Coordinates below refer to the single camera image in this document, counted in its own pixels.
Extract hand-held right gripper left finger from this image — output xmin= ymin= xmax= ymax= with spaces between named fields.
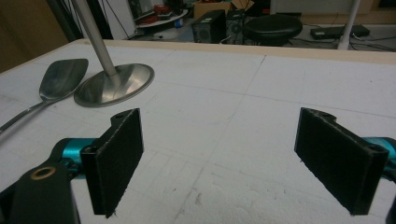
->
xmin=79 ymin=107 xmax=145 ymax=219

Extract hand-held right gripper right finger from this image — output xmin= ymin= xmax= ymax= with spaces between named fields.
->
xmin=293 ymin=106 xmax=390 ymax=217

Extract metal stand with round base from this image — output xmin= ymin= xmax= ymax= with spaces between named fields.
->
xmin=71 ymin=0 xmax=156 ymax=108

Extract metal spatula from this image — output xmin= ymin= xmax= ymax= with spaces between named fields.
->
xmin=0 ymin=58 xmax=90 ymax=142

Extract black flat box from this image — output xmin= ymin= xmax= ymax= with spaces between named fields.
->
xmin=309 ymin=24 xmax=371 ymax=41

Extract white stand pole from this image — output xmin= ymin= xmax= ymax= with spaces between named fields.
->
xmin=337 ymin=0 xmax=362 ymax=51

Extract black round stool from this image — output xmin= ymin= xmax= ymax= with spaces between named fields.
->
xmin=244 ymin=13 xmax=304 ymax=48

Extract round white table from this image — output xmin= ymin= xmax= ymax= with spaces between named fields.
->
xmin=135 ymin=8 xmax=190 ymax=41

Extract cardboard box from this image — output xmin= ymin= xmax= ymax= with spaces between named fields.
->
xmin=193 ymin=0 xmax=237 ymax=21

